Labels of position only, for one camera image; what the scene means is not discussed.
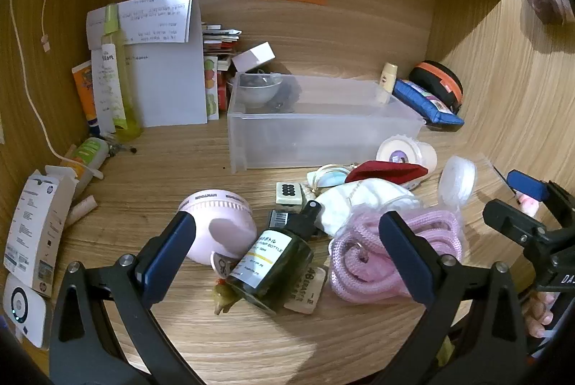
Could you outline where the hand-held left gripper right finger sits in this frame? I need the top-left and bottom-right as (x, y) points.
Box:
(378, 211), (528, 385)

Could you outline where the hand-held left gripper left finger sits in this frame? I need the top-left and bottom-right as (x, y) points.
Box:
(49, 212), (203, 385)

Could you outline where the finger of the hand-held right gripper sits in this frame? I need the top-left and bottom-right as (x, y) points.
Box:
(483, 199), (560, 253)
(505, 170), (575, 226)

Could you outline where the pink rope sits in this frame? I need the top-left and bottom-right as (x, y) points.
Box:
(327, 209), (464, 305)

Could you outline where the white round lidded container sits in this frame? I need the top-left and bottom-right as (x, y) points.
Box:
(439, 155), (477, 213)

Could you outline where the white face mask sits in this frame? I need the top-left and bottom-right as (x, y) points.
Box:
(314, 179), (420, 238)

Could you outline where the red cloth pouch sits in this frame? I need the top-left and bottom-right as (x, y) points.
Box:
(346, 160), (429, 190)

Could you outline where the clear jar with white lid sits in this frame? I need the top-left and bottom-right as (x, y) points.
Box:
(376, 135), (438, 171)

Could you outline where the blue round compact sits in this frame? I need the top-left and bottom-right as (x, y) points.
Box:
(307, 164), (353, 190)

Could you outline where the dark green spray bottle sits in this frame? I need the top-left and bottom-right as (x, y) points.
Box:
(225, 201), (324, 316)

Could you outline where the clear plastic storage box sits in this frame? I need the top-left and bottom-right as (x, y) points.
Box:
(226, 71), (427, 175)

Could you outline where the wooden desktop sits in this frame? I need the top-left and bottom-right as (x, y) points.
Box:
(24, 48), (546, 385)

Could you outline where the person's right hand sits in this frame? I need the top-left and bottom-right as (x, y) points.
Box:
(523, 293), (562, 339)

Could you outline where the small pink item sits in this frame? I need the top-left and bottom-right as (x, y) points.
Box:
(516, 193), (540, 217)

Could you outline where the small yellow-green figure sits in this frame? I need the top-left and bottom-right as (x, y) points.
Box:
(213, 283), (236, 316)

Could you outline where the white lip balm stick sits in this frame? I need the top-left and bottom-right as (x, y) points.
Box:
(67, 195), (98, 226)

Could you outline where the white paper tag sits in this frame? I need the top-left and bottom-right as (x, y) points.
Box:
(284, 266), (326, 315)

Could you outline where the bunch of keys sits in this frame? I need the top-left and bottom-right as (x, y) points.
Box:
(100, 134), (138, 157)

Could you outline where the small black barcode packet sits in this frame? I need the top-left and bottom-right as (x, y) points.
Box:
(268, 209), (297, 228)

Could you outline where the green and white tube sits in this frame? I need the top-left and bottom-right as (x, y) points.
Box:
(60, 137), (111, 199)

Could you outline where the blue pencil case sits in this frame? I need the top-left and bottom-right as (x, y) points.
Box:
(392, 79), (465, 132)

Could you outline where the small white dotted box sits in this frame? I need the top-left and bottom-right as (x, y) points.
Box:
(275, 182), (305, 206)

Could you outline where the open white carton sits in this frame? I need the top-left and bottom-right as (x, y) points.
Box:
(4, 165), (77, 298)

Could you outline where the black and orange pouch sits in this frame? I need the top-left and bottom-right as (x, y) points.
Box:
(408, 60), (464, 115)

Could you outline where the white paper folder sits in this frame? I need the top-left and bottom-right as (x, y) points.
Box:
(86, 0), (208, 127)

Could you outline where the small cream bottle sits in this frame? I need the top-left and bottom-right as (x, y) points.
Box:
(376, 62), (399, 104)

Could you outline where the yellow-green spray bottle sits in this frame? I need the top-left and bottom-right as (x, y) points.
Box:
(101, 4), (143, 142)

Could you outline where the white squeeze tube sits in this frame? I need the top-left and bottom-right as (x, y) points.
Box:
(91, 44), (127, 134)

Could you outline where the orange carton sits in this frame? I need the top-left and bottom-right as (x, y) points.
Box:
(71, 61), (103, 130)

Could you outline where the grey bowl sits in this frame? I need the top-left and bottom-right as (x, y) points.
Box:
(237, 73), (285, 108)

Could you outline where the small white cardboard box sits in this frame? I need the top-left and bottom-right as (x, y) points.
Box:
(231, 42), (276, 72)

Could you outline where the stack of books and cards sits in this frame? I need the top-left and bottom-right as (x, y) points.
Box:
(202, 23), (241, 74)

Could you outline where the white printed receipt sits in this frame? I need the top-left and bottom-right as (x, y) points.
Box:
(117, 0), (195, 45)

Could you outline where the white device with ring light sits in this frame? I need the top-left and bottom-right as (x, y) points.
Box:
(2, 274), (48, 351)

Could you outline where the white cable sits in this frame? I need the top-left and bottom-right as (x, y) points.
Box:
(11, 0), (77, 168)

